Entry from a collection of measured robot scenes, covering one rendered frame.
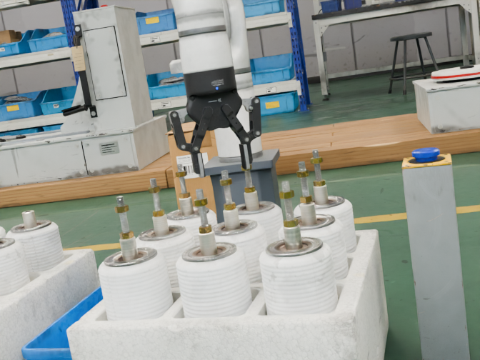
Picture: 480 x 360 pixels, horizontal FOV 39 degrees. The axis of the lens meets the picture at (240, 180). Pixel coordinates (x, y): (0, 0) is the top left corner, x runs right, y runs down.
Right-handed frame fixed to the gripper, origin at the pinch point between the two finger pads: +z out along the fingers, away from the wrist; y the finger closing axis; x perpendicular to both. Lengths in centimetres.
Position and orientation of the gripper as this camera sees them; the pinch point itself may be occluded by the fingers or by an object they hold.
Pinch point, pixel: (223, 164)
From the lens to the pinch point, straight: 101.0
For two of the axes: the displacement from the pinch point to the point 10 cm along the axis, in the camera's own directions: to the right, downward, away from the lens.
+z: 1.5, 9.7, 1.8
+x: -2.5, -1.4, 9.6
